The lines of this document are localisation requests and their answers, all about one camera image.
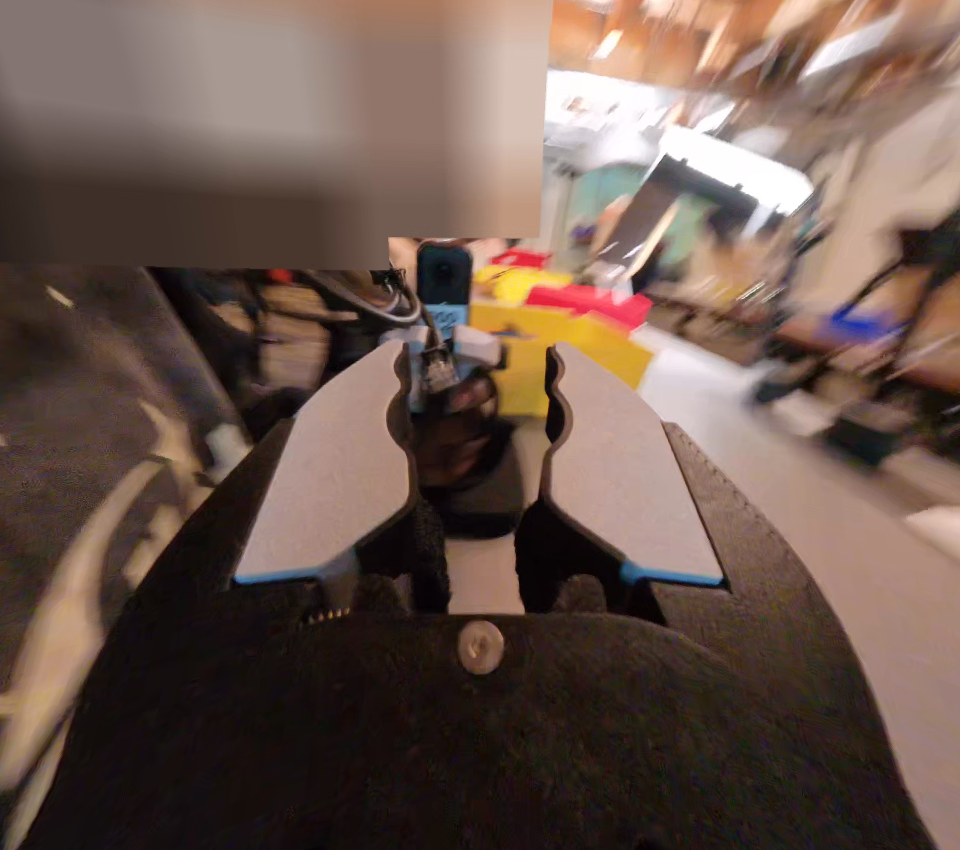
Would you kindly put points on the wooden board back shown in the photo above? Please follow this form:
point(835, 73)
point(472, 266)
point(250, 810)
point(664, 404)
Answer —
point(637, 242)

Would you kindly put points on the studio light panel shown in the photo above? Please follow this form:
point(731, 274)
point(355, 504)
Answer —
point(735, 174)

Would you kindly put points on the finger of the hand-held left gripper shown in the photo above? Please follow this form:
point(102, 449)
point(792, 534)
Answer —
point(480, 347)
point(409, 338)

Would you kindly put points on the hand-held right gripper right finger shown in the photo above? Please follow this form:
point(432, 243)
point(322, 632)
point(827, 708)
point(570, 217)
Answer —
point(622, 475)

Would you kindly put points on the yellow plastic bin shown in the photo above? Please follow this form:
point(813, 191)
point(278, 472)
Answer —
point(525, 283)
point(592, 355)

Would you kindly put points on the blue plastic bin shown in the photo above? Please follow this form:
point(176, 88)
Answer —
point(862, 323)

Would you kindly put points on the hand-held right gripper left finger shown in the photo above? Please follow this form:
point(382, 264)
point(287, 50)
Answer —
point(337, 475)

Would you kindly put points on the person's black printed shirt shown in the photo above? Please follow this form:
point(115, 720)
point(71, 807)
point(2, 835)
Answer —
point(75, 415)

